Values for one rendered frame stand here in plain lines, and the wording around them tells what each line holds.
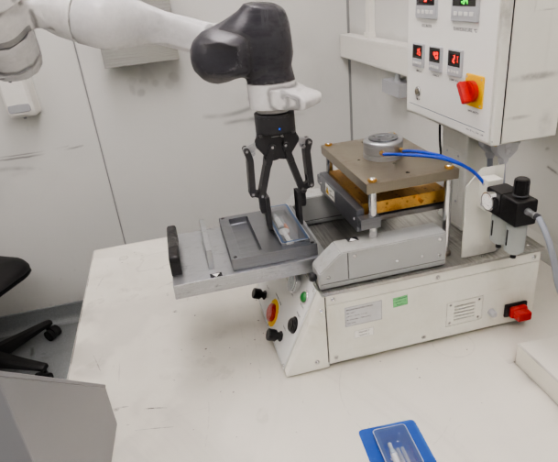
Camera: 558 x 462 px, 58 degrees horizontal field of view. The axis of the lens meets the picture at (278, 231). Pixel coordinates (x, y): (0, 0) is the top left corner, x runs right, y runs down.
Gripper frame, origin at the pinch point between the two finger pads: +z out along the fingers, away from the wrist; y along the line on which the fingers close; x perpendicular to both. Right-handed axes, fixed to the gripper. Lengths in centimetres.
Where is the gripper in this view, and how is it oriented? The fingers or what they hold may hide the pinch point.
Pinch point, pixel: (283, 210)
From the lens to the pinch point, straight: 102.6
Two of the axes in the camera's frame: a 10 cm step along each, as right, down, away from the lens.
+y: -9.7, 1.8, -1.6
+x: 2.2, 4.1, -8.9
